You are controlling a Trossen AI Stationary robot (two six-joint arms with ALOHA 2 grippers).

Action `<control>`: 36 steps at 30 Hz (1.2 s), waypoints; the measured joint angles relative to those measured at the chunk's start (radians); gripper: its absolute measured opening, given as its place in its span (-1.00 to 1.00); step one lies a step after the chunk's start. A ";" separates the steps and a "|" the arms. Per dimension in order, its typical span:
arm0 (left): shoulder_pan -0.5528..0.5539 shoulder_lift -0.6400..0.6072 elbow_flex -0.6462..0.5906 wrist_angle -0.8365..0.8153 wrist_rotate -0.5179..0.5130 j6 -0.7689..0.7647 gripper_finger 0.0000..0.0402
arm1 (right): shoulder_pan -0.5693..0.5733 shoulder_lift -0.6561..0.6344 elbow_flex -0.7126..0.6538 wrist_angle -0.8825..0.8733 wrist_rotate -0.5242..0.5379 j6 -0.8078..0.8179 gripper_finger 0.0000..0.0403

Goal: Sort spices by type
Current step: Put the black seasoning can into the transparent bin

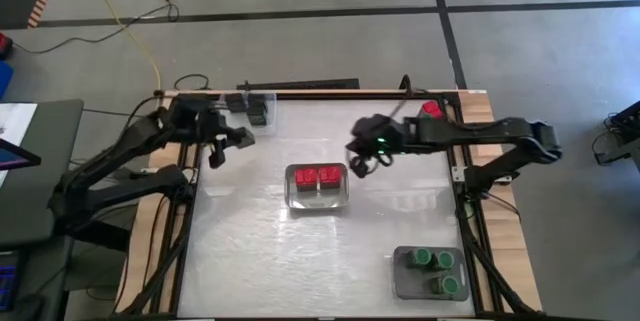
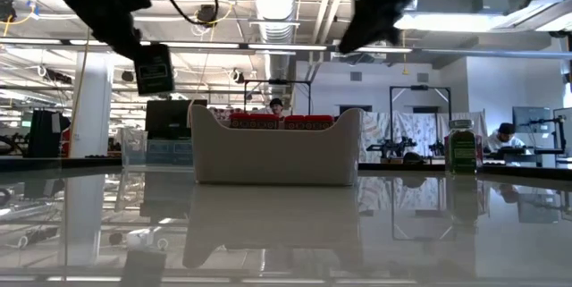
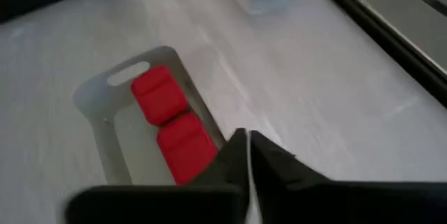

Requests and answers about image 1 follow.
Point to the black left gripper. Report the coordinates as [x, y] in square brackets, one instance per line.
[217, 126]

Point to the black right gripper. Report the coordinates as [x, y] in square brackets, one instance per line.
[375, 133]

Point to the green-lid glass spice jar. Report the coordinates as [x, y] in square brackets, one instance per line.
[420, 257]
[444, 260]
[446, 285]

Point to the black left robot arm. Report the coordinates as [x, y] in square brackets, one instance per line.
[125, 143]

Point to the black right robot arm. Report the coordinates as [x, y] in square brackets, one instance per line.
[475, 133]

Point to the clear plastic bin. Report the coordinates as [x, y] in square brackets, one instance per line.
[270, 128]

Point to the white plastic bin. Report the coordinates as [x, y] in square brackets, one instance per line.
[316, 201]

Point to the long black bar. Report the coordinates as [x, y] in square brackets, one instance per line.
[300, 84]

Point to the grey plastic tray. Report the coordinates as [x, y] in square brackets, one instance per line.
[415, 286]

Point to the wooden table board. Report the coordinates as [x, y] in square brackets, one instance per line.
[515, 261]

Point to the dark grey desk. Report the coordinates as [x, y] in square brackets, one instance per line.
[50, 186]

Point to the white paper sheet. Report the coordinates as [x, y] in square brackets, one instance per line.
[17, 121]

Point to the black tablet screen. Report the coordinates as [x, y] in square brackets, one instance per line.
[15, 158]

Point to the blue floor object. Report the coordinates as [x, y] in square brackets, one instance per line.
[4, 78]

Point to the red floor object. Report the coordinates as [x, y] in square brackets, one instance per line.
[4, 45]

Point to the black keyboard blue lights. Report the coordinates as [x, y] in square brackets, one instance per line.
[7, 281]

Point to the black table frame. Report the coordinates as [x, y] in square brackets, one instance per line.
[325, 96]

